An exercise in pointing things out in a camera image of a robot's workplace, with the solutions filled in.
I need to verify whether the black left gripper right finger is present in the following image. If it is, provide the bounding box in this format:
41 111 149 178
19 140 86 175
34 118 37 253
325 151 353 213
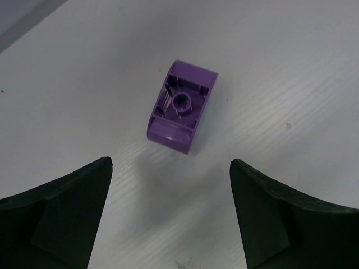
230 159 358 268

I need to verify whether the purple hollow lego brick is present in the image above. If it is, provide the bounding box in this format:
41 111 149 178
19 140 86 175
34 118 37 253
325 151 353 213
146 60 218 154

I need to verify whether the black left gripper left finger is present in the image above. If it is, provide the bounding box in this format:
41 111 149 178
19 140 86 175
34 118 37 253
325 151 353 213
1 157 113 268

